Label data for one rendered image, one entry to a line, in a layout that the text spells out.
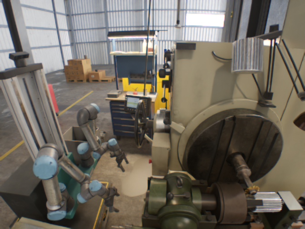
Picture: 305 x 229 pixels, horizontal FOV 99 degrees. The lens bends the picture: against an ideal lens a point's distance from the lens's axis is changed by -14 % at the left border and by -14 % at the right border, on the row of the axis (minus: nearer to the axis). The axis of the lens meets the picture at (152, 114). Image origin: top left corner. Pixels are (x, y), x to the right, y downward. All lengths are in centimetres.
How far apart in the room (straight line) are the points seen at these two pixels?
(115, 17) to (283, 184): 1466
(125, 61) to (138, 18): 1147
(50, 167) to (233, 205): 91
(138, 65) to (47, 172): 246
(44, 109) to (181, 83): 108
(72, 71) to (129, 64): 614
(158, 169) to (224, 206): 44
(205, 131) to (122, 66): 251
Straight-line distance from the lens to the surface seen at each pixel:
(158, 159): 93
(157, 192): 73
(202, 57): 79
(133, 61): 301
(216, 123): 81
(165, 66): 90
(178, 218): 71
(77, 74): 878
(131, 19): 1449
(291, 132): 121
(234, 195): 80
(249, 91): 92
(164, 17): 1419
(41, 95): 136
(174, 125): 85
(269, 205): 94
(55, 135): 150
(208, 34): 1447
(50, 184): 107
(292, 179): 156
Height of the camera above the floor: 189
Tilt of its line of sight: 26 degrees down
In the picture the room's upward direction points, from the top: straight up
